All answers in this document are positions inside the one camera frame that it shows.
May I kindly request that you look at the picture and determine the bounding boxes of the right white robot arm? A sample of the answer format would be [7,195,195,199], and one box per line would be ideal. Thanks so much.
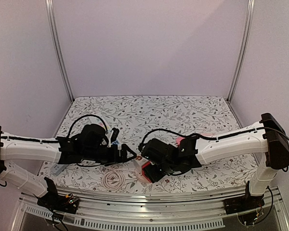
[138,113,289,210]

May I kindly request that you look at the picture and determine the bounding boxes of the red cube socket adapter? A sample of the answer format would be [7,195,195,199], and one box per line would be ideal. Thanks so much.
[141,162,154,183]

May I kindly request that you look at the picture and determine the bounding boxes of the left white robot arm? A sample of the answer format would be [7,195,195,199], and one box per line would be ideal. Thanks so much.
[0,124,137,209]

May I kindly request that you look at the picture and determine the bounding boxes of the pink cube socket adapter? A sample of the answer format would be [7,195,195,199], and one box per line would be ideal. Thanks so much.
[201,132,215,137]

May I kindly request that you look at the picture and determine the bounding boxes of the right aluminium frame post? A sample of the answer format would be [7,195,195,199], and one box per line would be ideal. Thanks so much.
[226,0,255,104]

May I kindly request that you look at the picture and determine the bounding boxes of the pink round socket base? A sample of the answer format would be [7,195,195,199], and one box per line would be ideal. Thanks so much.
[134,169,151,183]

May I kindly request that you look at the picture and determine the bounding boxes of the aluminium front rail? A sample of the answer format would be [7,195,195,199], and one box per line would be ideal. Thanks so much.
[14,186,289,229]

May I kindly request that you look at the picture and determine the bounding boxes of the pink plug adapter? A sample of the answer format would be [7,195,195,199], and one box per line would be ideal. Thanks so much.
[176,137,184,145]

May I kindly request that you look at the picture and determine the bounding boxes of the white power strip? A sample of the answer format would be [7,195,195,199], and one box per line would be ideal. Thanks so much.
[89,114,121,147]

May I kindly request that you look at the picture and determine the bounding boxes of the white cartoon cube adapter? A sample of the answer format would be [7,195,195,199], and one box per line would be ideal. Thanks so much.
[133,155,147,170]

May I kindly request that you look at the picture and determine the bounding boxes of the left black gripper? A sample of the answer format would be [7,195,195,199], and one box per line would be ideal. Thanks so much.
[82,143,137,167]

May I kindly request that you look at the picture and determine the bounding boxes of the grey-blue power strip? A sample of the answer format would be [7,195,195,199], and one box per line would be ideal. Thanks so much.
[51,164,67,176]

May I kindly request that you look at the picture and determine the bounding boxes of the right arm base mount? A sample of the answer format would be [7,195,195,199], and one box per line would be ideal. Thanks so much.
[223,181,264,215]

